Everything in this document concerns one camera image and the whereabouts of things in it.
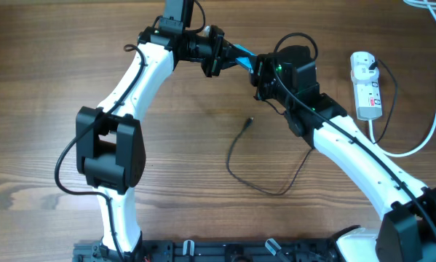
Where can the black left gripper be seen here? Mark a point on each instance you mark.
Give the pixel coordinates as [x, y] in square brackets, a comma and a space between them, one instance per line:
[222, 51]

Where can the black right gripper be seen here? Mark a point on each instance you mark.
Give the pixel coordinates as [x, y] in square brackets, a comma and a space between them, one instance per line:
[260, 67]

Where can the turquoise screen smartphone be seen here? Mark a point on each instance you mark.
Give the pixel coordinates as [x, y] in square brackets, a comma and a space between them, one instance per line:
[246, 59]

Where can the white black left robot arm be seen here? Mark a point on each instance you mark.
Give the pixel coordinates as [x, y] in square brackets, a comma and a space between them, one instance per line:
[109, 145]

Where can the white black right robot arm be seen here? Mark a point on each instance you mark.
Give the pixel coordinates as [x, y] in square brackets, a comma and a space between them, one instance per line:
[405, 205]

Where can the white charger plug adapter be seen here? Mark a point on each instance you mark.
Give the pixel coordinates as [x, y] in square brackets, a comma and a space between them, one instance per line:
[363, 72]

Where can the white power strip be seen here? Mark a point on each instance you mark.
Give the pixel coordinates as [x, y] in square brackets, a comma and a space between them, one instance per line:
[367, 97]

